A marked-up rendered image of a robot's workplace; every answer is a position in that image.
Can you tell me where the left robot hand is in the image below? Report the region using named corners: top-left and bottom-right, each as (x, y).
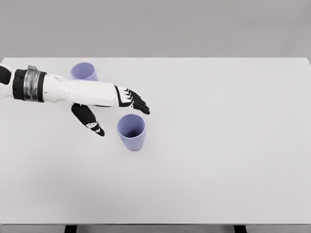
top-left (68, 79), bottom-right (151, 137)

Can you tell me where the lavender plastic cup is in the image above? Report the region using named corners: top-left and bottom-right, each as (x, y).
top-left (116, 114), bottom-right (146, 152)
top-left (70, 62), bottom-right (99, 82)

